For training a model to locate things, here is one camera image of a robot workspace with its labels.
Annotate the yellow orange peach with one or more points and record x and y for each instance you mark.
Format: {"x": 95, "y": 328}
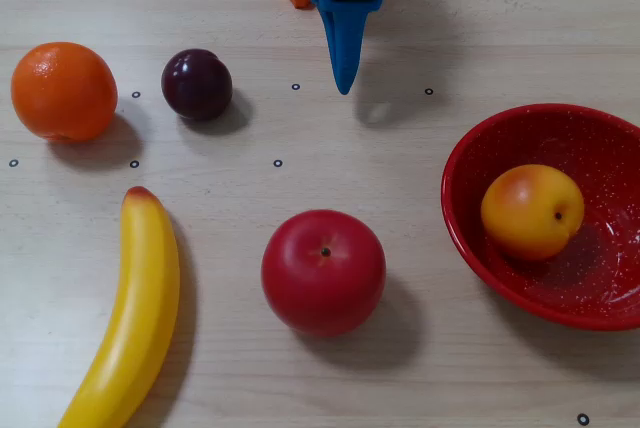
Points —
{"x": 532, "y": 213}

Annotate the red speckled bowl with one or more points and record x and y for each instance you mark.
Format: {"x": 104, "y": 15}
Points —
{"x": 600, "y": 288}

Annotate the dark purple plum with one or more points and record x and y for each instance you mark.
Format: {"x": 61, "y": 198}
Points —
{"x": 196, "y": 85}

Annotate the red apple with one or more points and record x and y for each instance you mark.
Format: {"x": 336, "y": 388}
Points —
{"x": 322, "y": 278}

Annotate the orange fruit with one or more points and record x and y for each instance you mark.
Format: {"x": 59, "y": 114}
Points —
{"x": 62, "y": 93}

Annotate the yellow banana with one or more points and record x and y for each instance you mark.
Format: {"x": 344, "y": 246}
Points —
{"x": 140, "y": 288}

